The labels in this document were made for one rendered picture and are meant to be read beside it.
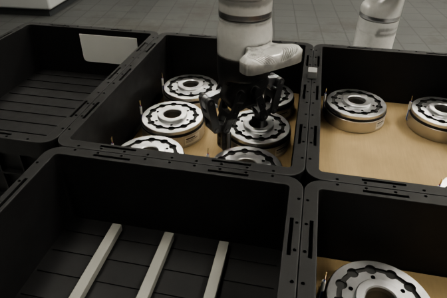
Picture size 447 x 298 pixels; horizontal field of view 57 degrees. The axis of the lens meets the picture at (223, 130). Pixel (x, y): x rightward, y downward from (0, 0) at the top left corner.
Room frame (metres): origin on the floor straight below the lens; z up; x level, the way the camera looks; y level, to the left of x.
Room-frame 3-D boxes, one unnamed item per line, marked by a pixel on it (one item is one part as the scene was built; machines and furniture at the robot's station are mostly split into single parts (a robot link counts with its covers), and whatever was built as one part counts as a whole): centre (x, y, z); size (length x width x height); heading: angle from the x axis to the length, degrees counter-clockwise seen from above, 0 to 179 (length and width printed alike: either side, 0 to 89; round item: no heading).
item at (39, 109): (0.63, 0.31, 0.87); 0.40 x 0.30 x 0.11; 168
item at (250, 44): (0.52, -0.04, 1.02); 0.11 x 0.09 x 0.06; 32
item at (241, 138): (0.55, -0.06, 0.86); 0.10 x 0.10 x 0.01
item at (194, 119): (0.58, 0.08, 0.86); 0.10 x 0.10 x 0.01
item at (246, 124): (0.55, -0.06, 0.86); 0.05 x 0.05 x 0.01
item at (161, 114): (0.58, 0.08, 0.86); 0.05 x 0.05 x 0.01
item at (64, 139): (0.57, 0.02, 0.92); 0.40 x 0.30 x 0.02; 168
